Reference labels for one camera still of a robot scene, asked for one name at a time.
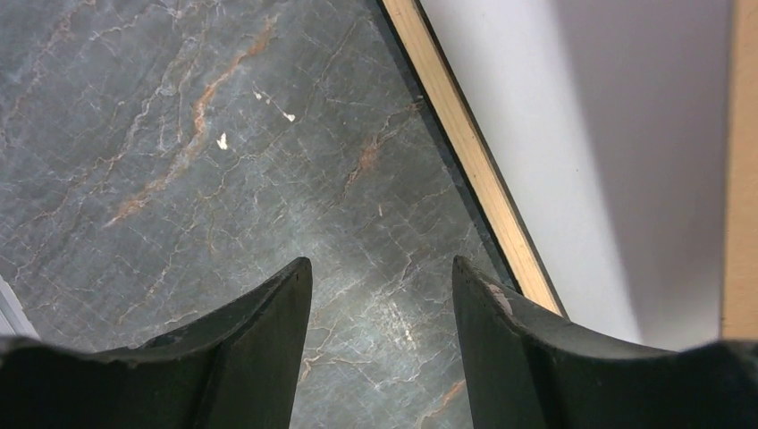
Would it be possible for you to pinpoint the brown frame backing board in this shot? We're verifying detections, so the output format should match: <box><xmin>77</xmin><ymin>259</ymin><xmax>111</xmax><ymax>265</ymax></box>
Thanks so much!
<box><xmin>721</xmin><ymin>1</ymin><xmax>757</xmax><ymax>341</ymax></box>

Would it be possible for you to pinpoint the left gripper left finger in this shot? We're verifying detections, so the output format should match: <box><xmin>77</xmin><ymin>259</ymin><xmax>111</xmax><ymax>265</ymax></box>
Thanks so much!
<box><xmin>1</xmin><ymin>257</ymin><xmax>313</xmax><ymax>428</ymax></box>

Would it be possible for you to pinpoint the black wooden picture frame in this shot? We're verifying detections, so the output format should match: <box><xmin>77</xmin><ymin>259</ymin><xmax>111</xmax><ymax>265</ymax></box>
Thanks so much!
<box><xmin>378</xmin><ymin>1</ymin><xmax>567</xmax><ymax>316</ymax></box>

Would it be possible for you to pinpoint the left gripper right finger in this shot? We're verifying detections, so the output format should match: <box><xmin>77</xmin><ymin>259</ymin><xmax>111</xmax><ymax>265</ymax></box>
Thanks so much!
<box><xmin>451</xmin><ymin>257</ymin><xmax>757</xmax><ymax>428</ymax></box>

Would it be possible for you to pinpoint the aluminium rail frame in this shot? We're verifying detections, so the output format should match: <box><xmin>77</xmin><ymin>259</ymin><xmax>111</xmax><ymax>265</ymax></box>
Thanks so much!
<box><xmin>0</xmin><ymin>278</ymin><xmax>40</xmax><ymax>340</ymax></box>

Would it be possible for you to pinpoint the glossy photo print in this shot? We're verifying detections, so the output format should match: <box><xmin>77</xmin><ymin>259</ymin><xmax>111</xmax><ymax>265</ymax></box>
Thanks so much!
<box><xmin>422</xmin><ymin>1</ymin><xmax>733</xmax><ymax>350</ymax></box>

